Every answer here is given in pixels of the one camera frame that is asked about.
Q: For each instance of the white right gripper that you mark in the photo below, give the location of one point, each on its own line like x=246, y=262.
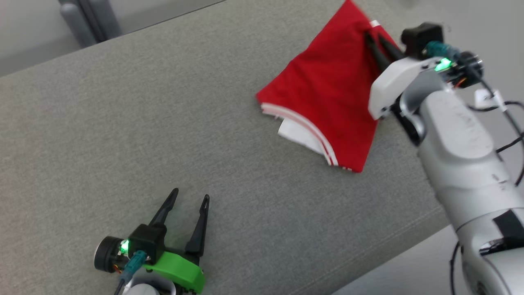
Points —
x=395, y=84

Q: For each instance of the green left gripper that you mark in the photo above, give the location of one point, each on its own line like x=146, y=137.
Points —
x=178, y=270

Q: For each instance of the red basketball shorts white trim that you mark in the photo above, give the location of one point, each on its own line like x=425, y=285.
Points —
x=327, y=86

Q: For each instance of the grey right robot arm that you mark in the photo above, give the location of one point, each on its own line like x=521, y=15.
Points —
x=462, y=147

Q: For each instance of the grey fabric sofa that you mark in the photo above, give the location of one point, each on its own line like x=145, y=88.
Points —
x=123, y=143

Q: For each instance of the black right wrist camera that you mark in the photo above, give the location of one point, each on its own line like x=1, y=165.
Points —
x=419, y=37

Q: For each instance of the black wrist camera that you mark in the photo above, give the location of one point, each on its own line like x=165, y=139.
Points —
x=145, y=241
x=419, y=37

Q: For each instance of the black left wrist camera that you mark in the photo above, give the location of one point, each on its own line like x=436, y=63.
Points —
x=145, y=241

